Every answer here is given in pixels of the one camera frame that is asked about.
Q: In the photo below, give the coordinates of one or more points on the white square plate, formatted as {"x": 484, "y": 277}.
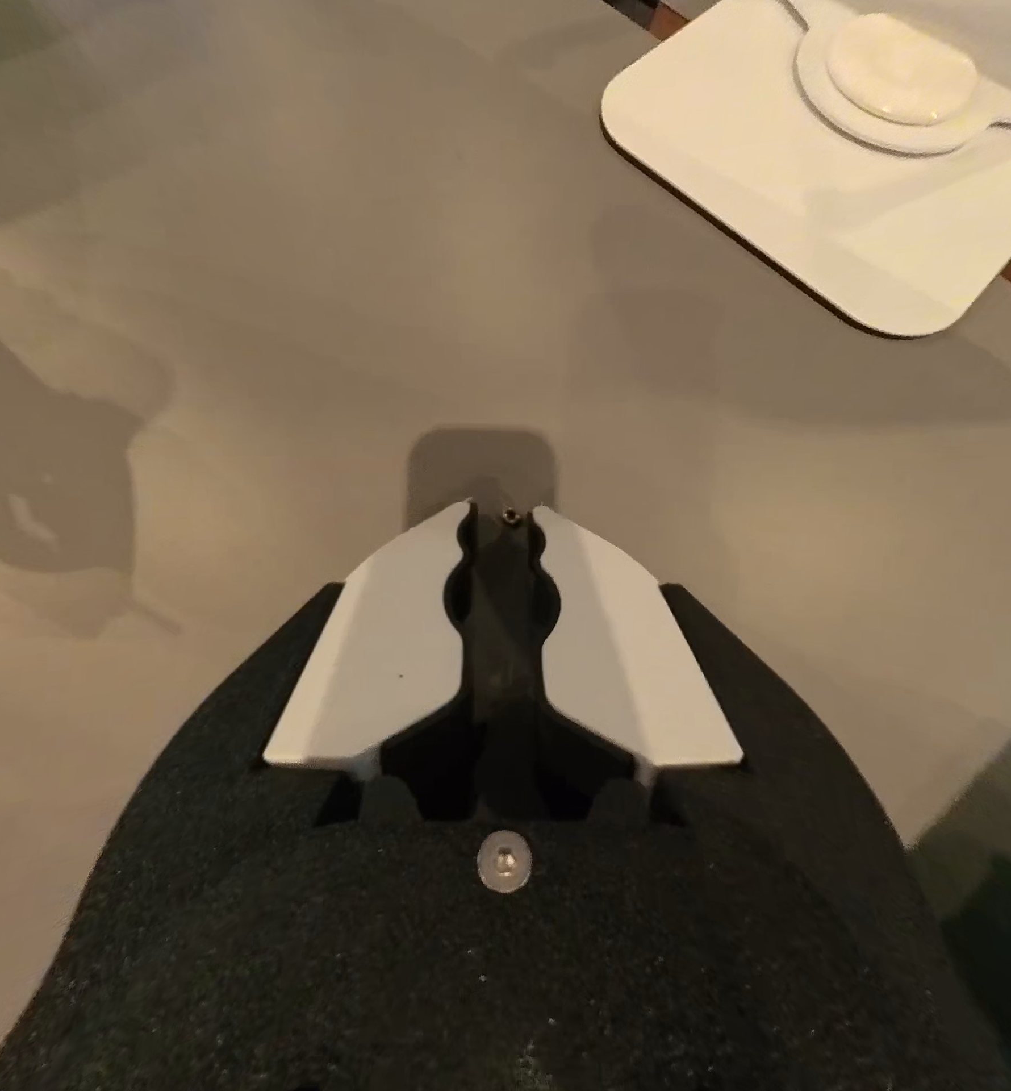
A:
{"x": 727, "y": 145}

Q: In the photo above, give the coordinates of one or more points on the cream round disc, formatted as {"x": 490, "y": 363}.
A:
{"x": 897, "y": 64}

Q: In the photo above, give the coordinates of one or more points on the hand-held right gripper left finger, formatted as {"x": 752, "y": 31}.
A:
{"x": 378, "y": 648}

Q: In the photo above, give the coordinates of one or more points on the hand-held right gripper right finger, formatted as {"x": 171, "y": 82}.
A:
{"x": 625, "y": 656}

